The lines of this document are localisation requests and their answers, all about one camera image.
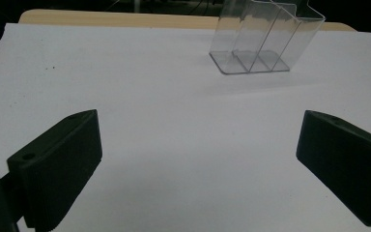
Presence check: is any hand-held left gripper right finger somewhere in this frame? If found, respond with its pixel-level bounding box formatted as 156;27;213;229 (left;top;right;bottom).
296;109;371;231

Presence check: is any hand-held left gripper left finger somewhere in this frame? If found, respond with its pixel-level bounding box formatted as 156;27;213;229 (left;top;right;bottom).
6;108;103;232

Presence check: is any white table cover sheet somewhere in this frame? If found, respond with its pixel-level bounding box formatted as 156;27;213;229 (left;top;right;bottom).
0;22;371;232

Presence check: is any clear acrylic compartment organizer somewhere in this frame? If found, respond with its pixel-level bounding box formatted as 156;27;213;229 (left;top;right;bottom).
208;0;327;75

